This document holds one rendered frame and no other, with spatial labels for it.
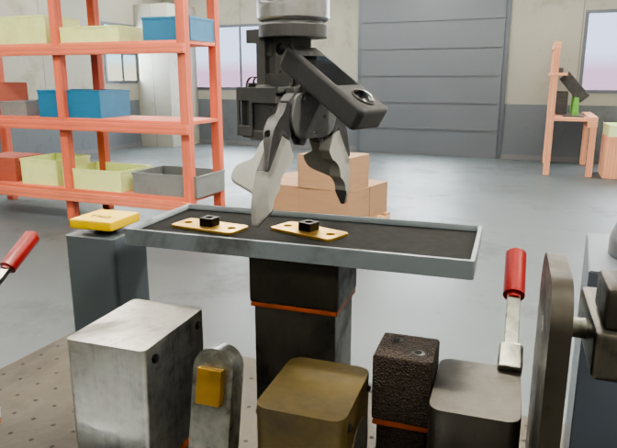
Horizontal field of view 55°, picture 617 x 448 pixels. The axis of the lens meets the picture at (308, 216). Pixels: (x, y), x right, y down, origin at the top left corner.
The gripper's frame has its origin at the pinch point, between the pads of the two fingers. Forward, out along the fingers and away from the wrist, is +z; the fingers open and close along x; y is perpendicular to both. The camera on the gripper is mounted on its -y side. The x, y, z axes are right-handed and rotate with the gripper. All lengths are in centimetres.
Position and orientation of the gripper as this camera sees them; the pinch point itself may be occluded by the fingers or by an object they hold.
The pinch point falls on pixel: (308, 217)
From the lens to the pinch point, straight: 64.6
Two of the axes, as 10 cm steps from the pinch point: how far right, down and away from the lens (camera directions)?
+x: -6.3, 1.8, -7.5
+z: 0.0, 9.7, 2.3
